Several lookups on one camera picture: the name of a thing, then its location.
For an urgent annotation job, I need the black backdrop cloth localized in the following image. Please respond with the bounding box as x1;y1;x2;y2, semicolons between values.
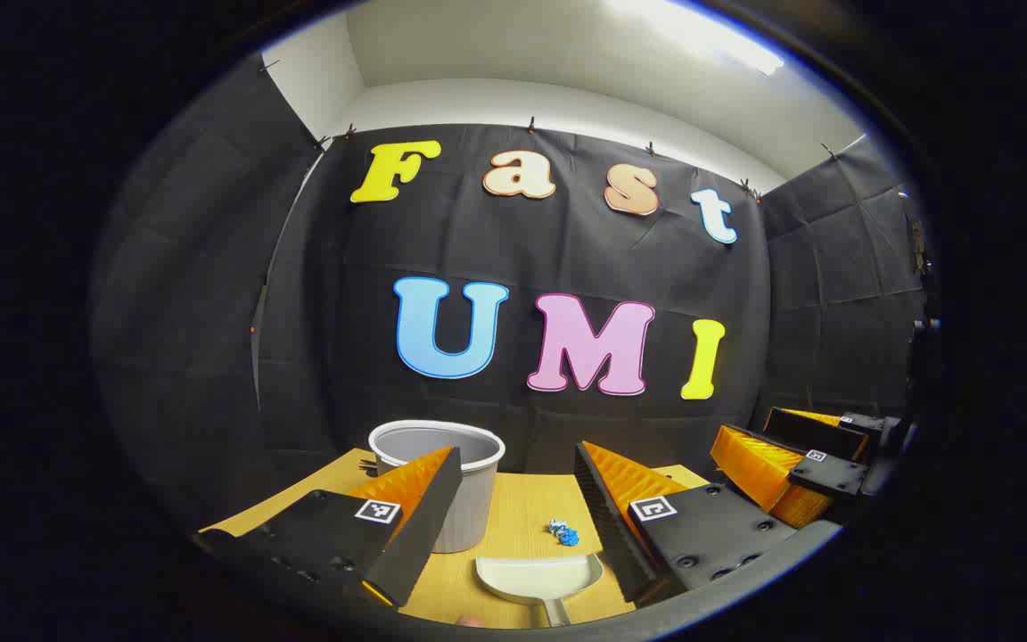
90;53;938;536

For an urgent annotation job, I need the white ribbed garbage bin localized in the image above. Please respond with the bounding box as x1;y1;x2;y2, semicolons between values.
368;419;507;554

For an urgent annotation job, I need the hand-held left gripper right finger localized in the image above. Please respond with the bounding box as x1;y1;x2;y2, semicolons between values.
573;440;801;607

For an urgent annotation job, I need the white plastic dustpan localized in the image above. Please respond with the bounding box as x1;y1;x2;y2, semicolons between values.
475;553;605;628

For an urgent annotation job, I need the row of black cloth clips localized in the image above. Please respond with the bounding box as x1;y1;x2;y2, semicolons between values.
259;58;840;202

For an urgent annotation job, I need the ceiling light panel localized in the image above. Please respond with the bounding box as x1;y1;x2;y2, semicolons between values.
612;0;786;77

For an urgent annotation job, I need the wooden desktop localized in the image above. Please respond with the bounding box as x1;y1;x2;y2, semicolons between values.
200;448;719;630

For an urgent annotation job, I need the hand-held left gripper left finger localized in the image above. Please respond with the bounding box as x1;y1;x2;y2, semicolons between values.
197;446;464;612

